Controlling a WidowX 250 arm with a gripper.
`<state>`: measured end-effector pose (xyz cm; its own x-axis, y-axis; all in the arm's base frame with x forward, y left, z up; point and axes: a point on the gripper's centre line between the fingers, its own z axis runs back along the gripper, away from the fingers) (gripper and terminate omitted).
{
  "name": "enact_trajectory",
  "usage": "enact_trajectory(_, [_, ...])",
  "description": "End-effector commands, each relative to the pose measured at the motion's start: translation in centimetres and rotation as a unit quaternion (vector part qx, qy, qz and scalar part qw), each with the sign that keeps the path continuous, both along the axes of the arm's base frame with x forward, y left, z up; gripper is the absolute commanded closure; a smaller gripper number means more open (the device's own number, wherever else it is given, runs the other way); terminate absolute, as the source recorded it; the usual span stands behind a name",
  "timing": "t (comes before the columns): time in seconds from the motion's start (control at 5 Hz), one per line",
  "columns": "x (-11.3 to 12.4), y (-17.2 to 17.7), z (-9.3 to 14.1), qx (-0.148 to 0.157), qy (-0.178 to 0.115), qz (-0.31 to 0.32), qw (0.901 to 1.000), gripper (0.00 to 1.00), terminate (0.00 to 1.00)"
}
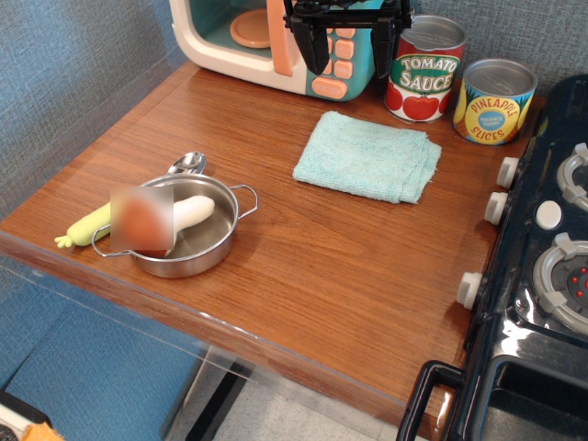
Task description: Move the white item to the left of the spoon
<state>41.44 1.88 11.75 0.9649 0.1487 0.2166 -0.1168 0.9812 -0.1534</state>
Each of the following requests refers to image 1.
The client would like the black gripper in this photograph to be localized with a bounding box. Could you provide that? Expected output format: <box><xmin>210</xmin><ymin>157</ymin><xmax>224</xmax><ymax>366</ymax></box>
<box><xmin>284</xmin><ymin>1</ymin><xmax>413</xmax><ymax>78</ymax></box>

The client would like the brown plush toy mushroom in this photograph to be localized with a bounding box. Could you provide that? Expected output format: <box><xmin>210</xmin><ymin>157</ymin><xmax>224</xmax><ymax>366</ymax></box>
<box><xmin>110</xmin><ymin>186</ymin><xmax>215</xmax><ymax>258</ymax></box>

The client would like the stainless steel pan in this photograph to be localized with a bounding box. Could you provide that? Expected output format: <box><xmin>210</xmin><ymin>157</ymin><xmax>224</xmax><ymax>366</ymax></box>
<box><xmin>92</xmin><ymin>175</ymin><xmax>259</xmax><ymax>278</ymax></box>

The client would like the orange object bottom corner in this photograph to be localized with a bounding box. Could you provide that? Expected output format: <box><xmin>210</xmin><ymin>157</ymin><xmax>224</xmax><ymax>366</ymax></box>
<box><xmin>21</xmin><ymin>423</ymin><xmax>64</xmax><ymax>441</ymax></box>

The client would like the tomato sauce can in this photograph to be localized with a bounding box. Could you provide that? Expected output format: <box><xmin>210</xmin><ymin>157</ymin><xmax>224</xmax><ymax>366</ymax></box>
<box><xmin>385</xmin><ymin>15</ymin><xmax>467</xmax><ymax>122</ymax></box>

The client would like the teal toy microwave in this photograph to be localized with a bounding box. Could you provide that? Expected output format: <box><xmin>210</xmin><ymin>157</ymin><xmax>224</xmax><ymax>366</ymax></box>
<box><xmin>170</xmin><ymin>1</ymin><xmax>377</xmax><ymax>102</ymax></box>

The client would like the teal folded cloth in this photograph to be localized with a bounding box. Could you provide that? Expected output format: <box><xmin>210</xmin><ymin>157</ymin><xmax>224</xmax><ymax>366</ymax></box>
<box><xmin>293</xmin><ymin>111</ymin><xmax>442</xmax><ymax>204</ymax></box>

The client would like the pineapple slices can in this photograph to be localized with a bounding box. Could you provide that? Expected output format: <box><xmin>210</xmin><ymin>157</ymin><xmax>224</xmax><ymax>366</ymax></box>
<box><xmin>453</xmin><ymin>58</ymin><xmax>537</xmax><ymax>146</ymax></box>

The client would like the metal spoon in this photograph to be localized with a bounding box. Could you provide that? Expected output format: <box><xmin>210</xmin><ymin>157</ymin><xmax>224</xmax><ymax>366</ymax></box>
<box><xmin>166</xmin><ymin>152</ymin><xmax>206</xmax><ymax>175</ymax></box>

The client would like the white stove knob rear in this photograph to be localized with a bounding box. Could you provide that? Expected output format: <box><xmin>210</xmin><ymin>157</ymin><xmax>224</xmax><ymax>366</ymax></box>
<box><xmin>496</xmin><ymin>156</ymin><xmax>519</xmax><ymax>189</ymax></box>

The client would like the white stove knob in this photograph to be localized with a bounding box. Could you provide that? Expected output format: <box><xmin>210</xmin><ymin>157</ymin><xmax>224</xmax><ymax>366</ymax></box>
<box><xmin>484</xmin><ymin>192</ymin><xmax>508</xmax><ymax>226</ymax></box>
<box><xmin>457</xmin><ymin>272</ymin><xmax>482</xmax><ymax>310</ymax></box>
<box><xmin>496</xmin><ymin>156</ymin><xmax>519</xmax><ymax>189</ymax></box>

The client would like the white stove knob middle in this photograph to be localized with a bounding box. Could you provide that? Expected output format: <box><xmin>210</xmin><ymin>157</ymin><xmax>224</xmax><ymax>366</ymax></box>
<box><xmin>484</xmin><ymin>192</ymin><xmax>508</xmax><ymax>226</ymax></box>

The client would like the white stove knob front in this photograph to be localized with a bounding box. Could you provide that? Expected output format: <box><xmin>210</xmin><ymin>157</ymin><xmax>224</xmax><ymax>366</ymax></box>
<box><xmin>457</xmin><ymin>272</ymin><xmax>482</xmax><ymax>310</ymax></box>

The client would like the green toy vegetable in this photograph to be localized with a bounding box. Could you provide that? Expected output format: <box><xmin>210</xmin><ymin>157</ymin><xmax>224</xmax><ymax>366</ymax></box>
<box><xmin>54</xmin><ymin>202</ymin><xmax>110</xmax><ymax>248</ymax></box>

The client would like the black toy stove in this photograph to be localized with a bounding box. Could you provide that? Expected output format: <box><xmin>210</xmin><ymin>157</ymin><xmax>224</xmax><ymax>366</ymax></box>
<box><xmin>397</xmin><ymin>74</ymin><xmax>587</xmax><ymax>440</ymax></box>

